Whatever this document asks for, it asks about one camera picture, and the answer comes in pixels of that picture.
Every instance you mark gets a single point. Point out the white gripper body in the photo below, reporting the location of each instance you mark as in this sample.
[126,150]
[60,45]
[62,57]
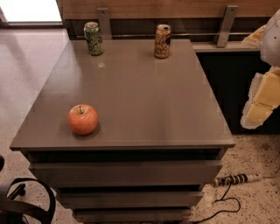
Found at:
[271,44]

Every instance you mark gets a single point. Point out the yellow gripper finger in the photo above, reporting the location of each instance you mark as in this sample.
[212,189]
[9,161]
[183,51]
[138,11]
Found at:
[263,99]
[253,40]

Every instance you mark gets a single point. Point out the red apple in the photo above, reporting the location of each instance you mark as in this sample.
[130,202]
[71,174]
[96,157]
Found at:
[82,119]

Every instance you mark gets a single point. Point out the orange soda can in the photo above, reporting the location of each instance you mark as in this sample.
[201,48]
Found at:
[162,41]

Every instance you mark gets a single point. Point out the green soda can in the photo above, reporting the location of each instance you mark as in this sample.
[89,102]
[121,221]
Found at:
[93,37]

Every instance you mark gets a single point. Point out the white power strip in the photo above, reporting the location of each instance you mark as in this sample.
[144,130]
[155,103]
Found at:
[236,179]

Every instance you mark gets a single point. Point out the grey drawer cabinet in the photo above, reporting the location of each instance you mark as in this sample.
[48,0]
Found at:
[148,110]

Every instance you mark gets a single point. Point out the bottom grey drawer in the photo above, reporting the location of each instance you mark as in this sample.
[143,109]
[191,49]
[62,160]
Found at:
[115,216]

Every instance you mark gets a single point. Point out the grey drawer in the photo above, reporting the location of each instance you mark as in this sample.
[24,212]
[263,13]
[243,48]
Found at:
[97,200]
[115,216]
[157,173]

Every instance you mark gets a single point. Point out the top grey drawer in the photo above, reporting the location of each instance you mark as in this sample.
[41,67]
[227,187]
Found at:
[157,173]

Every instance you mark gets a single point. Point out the middle grey drawer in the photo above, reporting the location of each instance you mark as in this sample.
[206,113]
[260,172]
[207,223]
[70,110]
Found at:
[97,200]

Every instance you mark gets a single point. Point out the black office chair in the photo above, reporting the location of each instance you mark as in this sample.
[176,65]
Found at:
[13,211]

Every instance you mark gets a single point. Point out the right metal bracket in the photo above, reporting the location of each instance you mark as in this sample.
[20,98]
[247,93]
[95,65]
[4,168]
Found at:
[226,25]

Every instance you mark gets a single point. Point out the metal bracket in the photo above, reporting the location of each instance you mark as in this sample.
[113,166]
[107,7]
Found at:
[226,25]
[104,23]

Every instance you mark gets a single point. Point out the left metal bracket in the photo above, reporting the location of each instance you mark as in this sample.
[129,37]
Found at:
[104,23]

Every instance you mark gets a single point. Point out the metal rail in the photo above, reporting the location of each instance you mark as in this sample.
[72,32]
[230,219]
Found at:
[175,35]

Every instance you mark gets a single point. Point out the wooden wall panel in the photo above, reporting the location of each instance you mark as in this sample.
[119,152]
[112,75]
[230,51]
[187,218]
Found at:
[131,9]

